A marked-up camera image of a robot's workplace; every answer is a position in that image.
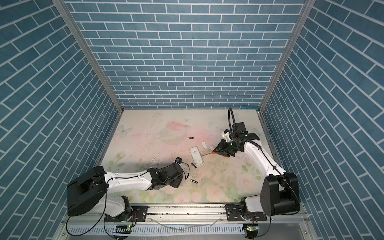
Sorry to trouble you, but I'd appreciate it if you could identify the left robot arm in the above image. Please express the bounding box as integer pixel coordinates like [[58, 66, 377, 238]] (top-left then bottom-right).
[[67, 161, 185, 217]]

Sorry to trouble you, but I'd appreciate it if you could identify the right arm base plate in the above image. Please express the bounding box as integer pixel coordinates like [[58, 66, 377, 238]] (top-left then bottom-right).
[[225, 204, 267, 222]]

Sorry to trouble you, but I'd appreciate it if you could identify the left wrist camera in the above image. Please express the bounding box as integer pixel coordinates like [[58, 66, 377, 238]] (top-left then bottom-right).
[[175, 157, 183, 164]]

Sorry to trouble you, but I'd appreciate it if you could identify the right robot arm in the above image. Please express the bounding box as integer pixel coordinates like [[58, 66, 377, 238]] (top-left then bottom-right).
[[213, 123, 301, 217]]

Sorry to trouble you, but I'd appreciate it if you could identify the aluminium mounting rail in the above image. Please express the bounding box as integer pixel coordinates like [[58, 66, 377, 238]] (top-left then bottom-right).
[[61, 203, 313, 225]]

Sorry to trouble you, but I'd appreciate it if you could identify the white ribbed cable duct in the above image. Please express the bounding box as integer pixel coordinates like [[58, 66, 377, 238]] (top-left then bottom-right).
[[86, 224, 245, 237]]

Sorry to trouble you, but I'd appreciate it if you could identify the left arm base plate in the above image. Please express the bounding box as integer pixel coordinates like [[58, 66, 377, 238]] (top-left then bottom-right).
[[105, 206, 149, 224]]

